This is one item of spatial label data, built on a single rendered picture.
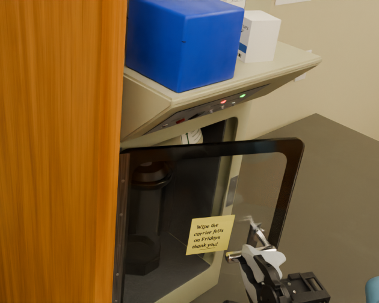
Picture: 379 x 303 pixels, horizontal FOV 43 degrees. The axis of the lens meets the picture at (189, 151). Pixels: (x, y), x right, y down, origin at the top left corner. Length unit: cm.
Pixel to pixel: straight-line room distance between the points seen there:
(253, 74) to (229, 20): 10
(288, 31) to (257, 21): 105
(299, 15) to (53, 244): 127
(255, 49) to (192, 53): 16
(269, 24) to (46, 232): 43
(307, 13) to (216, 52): 123
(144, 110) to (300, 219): 88
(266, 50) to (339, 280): 69
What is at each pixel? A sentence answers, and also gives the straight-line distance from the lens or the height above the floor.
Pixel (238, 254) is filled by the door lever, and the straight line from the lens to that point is 81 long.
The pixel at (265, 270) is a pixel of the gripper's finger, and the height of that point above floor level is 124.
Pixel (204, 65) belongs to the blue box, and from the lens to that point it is 58.
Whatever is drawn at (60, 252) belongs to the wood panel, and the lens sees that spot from 72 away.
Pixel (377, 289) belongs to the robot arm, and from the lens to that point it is 74.
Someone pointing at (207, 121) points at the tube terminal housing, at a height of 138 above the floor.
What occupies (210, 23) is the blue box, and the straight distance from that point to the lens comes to 57.
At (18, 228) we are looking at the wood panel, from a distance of 83.
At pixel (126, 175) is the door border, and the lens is 70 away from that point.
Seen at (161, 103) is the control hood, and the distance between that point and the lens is 56.
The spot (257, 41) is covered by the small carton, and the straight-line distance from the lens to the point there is 70.
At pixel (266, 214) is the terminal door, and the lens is 85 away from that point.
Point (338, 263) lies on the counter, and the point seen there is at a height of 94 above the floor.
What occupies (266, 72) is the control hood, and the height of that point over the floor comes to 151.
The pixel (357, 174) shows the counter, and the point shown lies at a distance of 169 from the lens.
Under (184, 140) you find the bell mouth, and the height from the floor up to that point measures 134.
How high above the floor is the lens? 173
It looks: 30 degrees down
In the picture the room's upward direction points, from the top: 8 degrees clockwise
